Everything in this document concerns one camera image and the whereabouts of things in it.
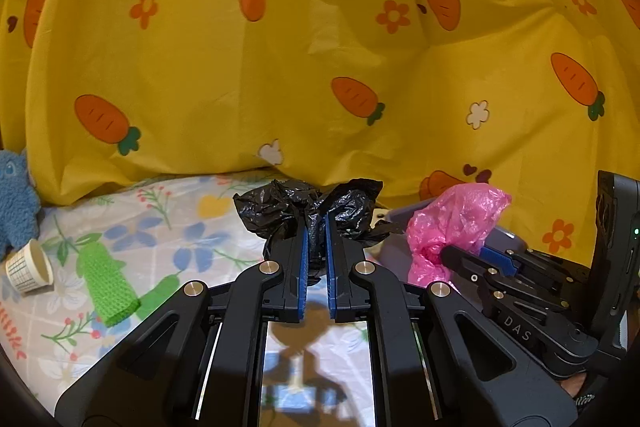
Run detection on pink plastic bag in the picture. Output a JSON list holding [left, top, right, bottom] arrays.
[[406, 183, 512, 287]]

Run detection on green foam net sleeve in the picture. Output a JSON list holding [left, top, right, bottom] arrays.
[[76, 242, 141, 327]]

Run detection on black plastic bag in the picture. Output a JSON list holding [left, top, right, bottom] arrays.
[[233, 179, 396, 284]]

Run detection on small green grid paper cup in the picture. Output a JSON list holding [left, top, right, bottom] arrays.
[[4, 239, 54, 295]]

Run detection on grey plastic trash bin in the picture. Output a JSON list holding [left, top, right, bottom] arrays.
[[370, 198, 528, 282]]

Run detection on person right hand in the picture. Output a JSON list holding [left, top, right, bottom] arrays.
[[558, 372, 588, 399]]

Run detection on floral bed sheet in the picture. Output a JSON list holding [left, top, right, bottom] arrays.
[[0, 168, 392, 427]]

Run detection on yellow carrot print curtain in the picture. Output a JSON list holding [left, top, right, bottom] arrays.
[[1, 0, 639, 263]]

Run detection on blue plush monster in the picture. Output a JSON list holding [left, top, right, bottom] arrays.
[[0, 150, 41, 259]]

